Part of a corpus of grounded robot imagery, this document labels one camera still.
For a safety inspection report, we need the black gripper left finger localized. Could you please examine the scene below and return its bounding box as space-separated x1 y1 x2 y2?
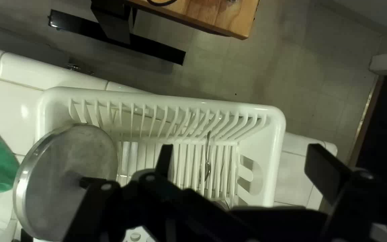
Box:
154 143 177 181

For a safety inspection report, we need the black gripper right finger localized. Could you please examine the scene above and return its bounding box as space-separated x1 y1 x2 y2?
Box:
304 143 354 206

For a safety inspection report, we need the white plastic dish rack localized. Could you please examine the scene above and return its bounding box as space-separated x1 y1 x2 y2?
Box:
36 87 288 210

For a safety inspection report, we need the round metal plate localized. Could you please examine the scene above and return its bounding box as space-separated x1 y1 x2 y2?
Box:
13 124 120 242

